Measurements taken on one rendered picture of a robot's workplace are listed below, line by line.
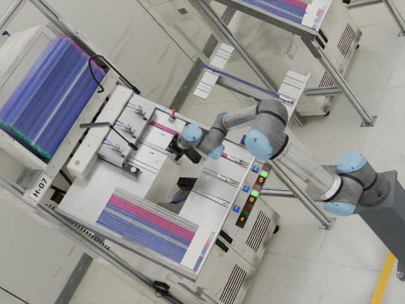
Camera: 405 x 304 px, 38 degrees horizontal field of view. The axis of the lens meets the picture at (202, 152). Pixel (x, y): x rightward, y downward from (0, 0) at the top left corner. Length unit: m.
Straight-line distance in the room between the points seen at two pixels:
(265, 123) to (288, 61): 1.40
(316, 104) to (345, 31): 0.57
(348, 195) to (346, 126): 1.44
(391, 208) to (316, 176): 0.38
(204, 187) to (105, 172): 0.47
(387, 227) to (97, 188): 1.31
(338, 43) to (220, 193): 1.60
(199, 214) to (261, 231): 0.72
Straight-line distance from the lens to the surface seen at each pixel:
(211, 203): 2.75
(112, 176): 2.81
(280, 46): 3.57
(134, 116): 2.87
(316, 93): 3.60
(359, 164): 2.40
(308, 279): 3.24
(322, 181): 2.31
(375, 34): 4.27
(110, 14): 4.78
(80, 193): 2.80
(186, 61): 5.19
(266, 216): 3.40
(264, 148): 2.17
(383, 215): 2.58
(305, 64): 3.69
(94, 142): 2.80
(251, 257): 3.34
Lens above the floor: 2.43
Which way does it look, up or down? 33 degrees down
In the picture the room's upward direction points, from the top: 46 degrees counter-clockwise
